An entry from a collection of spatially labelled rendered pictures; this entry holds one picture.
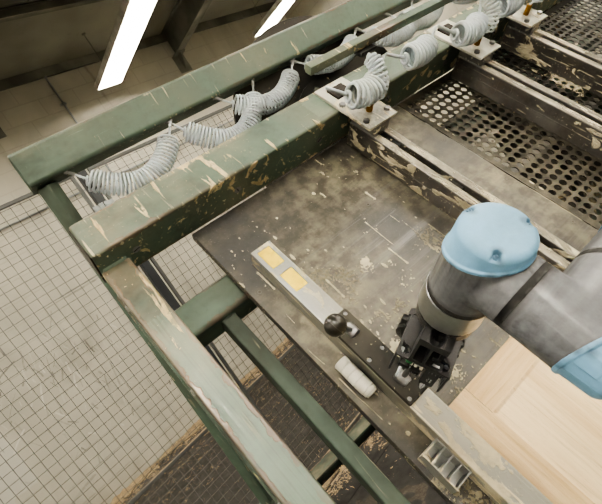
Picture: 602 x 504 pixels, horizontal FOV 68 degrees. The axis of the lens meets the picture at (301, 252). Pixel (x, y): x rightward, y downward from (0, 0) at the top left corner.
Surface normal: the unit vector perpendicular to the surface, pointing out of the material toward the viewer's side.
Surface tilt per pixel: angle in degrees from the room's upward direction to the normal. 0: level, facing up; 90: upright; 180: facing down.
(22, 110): 90
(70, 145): 90
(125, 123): 90
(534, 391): 54
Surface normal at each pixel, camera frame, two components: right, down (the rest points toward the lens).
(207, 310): 0.03, -0.58
